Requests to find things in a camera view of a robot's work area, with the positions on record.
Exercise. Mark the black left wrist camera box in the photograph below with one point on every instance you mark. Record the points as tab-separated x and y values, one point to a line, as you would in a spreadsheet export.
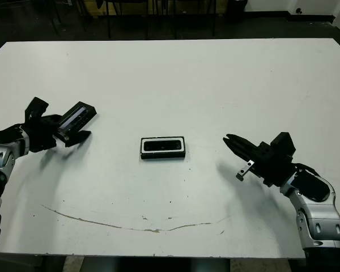
37	107

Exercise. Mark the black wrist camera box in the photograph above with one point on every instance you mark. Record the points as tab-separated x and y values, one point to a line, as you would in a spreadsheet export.
37	107
284	144

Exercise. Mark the black box lid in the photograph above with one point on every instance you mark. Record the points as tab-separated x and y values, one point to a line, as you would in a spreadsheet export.
86	112

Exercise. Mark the black box base white lining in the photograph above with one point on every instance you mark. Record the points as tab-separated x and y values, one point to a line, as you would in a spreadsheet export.
161	156

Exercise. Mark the black camera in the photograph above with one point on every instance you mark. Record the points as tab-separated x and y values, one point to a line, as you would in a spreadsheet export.
161	145

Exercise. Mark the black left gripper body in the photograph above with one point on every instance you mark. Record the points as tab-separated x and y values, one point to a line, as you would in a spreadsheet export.
42	136

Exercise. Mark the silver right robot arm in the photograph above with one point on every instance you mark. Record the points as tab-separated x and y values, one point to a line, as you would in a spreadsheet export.
320	226

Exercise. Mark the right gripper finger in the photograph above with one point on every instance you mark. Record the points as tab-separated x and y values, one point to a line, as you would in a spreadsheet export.
239	150
243	141

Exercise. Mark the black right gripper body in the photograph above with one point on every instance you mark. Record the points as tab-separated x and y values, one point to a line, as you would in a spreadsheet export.
272	170

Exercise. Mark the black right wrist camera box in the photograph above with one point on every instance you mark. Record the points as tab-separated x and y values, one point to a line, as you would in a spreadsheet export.
284	144

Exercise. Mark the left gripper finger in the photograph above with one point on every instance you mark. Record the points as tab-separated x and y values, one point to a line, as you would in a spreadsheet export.
78	139
56	119

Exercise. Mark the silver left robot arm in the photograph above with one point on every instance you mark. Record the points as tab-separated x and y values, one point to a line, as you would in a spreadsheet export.
0	154

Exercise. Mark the black trash bin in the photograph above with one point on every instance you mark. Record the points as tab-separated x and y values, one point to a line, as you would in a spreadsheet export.
236	11

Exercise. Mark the black wall fixture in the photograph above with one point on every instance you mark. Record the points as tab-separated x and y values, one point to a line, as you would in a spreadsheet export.
299	10

